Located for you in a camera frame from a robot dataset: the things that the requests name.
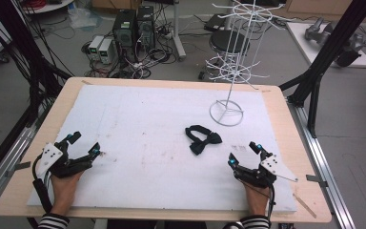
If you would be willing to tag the white foam mat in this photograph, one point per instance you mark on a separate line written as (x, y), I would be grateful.
(139, 127)

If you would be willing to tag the black frame post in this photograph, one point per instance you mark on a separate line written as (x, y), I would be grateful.
(16, 38)
(333, 51)

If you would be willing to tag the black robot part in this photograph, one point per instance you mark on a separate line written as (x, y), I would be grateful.
(348, 57)

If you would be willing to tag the black round stool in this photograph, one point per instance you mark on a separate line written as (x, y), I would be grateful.
(223, 41)

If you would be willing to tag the thin wooden strip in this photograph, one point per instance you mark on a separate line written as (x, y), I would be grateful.
(305, 205)

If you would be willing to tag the grey robot part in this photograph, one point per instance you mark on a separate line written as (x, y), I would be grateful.
(316, 31)

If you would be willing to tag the black bow tie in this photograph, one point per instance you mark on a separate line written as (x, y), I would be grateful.
(203, 139)

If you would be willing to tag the white floor platform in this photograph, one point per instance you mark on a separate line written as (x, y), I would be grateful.
(301, 41)

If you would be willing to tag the grey table leg post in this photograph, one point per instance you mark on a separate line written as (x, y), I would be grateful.
(177, 28)

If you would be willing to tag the person's left hand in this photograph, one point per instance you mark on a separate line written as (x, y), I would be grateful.
(63, 191)

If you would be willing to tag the person's right hand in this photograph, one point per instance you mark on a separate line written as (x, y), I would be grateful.
(258, 200)

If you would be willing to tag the aluminium side rail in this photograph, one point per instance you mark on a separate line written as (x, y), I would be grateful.
(0, 165)
(324, 165)

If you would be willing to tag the clear plastic bag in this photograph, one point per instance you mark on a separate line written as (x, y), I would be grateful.
(82, 17)

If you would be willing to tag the person's dark lap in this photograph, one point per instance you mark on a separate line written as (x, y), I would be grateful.
(155, 224)

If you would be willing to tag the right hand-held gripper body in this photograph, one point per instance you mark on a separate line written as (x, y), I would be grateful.
(257, 177)

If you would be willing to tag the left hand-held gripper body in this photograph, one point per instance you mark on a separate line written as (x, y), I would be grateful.
(71, 167)

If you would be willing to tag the black computer tower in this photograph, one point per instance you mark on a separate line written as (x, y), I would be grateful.
(146, 27)
(124, 30)

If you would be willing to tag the white bench power supply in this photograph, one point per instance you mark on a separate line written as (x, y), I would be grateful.
(95, 47)
(105, 51)

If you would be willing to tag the round white table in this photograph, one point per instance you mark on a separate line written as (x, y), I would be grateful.
(49, 5)

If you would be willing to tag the black flat box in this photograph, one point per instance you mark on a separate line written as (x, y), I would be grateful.
(213, 22)

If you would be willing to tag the grey metal bracket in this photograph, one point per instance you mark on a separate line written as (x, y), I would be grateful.
(18, 166)
(316, 180)

